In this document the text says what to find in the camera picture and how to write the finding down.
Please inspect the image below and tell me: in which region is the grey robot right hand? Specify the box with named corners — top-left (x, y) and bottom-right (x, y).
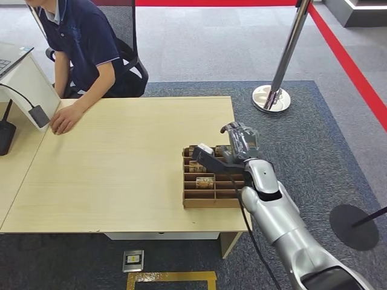
top-left (220, 121), bottom-right (261, 165)

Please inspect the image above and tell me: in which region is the person's left hand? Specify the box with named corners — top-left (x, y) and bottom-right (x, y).
top-left (49, 103), bottom-right (85, 136)

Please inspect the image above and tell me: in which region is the person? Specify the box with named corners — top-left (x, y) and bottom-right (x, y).
top-left (25, 0), bottom-right (122, 136)

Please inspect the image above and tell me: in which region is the brown wooden card organizer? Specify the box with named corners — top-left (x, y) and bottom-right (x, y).
top-left (181, 144), bottom-right (249, 210)

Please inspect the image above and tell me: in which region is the grey adapter box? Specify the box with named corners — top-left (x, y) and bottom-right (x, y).
top-left (28, 105), bottom-right (51, 129)

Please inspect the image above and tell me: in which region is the white laptop stand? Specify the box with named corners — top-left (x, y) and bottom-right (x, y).
top-left (0, 53), bottom-right (62, 131)

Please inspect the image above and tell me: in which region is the blue grey carpet rug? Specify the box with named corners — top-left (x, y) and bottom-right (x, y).
top-left (0, 80), bottom-right (387, 290)

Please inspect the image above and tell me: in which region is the light wooden desk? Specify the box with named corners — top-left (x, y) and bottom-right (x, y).
top-left (0, 100), bottom-right (50, 227)
top-left (0, 95), bottom-right (254, 260)

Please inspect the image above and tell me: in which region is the black monitor base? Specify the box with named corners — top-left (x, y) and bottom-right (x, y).
top-left (0, 99), bottom-right (17, 157)

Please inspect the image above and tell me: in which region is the grey laptop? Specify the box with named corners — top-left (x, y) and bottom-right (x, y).
top-left (0, 42), bottom-right (35, 79)

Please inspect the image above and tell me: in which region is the black mesh office chair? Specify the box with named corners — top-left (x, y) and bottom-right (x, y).
top-left (45, 0), bottom-right (149, 99)

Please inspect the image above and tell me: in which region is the red barrier belt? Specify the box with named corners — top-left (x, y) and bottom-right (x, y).
top-left (307, 2), bottom-right (387, 134)
top-left (90, 0), bottom-right (299, 7)

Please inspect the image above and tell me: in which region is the black round stanchion base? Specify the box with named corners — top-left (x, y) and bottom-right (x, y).
top-left (329, 204), bottom-right (379, 252)

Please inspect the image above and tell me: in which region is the silver floor socket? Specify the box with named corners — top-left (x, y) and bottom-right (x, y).
top-left (122, 250), bottom-right (144, 274)

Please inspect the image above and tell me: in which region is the black stanchion pole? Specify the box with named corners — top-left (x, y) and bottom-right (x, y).
top-left (352, 206), bottom-right (387, 228)

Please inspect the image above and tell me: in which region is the grey raised platform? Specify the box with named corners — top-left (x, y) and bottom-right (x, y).
top-left (323, 0), bottom-right (387, 28)

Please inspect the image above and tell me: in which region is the dark wrist camera bracket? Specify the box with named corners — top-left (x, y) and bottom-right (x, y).
top-left (192, 146), bottom-right (247, 177)

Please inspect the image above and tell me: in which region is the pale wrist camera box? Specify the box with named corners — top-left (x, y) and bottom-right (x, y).
top-left (197, 143), bottom-right (215, 158)

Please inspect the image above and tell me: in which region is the thin black cable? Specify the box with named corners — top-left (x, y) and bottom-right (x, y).
top-left (0, 83), bottom-right (35, 109)

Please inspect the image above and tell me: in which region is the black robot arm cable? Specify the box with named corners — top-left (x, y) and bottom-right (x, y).
top-left (226, 171), bottom-right (283, 290)

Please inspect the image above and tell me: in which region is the chrome stanchion post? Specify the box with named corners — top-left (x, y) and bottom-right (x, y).
top-left (252, 0), bottom-right (312, 114)

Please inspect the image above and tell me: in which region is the yellow floor tape frame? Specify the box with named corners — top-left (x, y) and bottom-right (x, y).
top-left (126, 271), bottom-right (218, 290)

